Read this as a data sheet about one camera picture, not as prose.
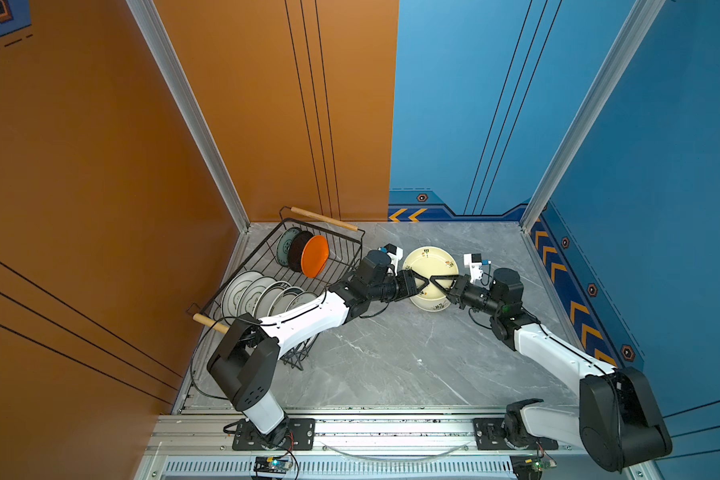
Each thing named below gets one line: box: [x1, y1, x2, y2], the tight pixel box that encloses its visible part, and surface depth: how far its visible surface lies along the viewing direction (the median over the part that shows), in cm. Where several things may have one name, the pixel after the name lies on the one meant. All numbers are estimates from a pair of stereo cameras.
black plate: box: [287, 230, 313, 272], surface depth 98 cm
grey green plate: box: [276, 227, 302, 267], surface depth 102 cm
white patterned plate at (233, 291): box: [222, 271, 264, 324], surface depth 87 cm
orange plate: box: [301, 235, 329, 278], surface depth 102 cm
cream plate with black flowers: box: [410, 295, 451, 313], surface depth 97 cm
